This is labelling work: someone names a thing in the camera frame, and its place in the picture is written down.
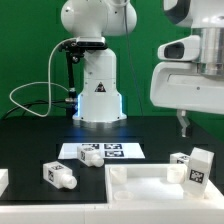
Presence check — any black camera stand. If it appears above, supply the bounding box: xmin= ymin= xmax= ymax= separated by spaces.
xmin=59 ymin=39 xmax=84 ymax=118

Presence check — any white obstacle fence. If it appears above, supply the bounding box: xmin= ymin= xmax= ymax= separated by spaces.
xmin=0 ymin=168 xmax=224 ymax=224

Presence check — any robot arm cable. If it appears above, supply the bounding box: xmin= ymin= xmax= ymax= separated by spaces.
xmin=123 ymin=0 xmax=145 ymax=117

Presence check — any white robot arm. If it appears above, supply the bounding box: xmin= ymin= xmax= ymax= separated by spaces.
xmin=61 ymin=0 xmax=224 ymax=129

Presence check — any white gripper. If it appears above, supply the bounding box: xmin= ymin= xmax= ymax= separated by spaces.
xmin=150 ymin=62 xmax=224 ymax=137

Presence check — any white square tabletop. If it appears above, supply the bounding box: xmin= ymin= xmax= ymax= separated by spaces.
xmin=105 ymin=164 xmax=224 ymax=208

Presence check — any white marker sheet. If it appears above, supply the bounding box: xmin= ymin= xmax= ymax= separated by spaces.
xmin=58 ymin=143 xmax=144 ymax=159

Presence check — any grey stand camera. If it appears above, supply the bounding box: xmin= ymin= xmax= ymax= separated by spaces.
xmin=76 ymin=37 xmax=106 ymax=48

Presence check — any white camera cable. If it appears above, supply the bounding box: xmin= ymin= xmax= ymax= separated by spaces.
xmin=8 ymin=39 xmax=78 ymax=118

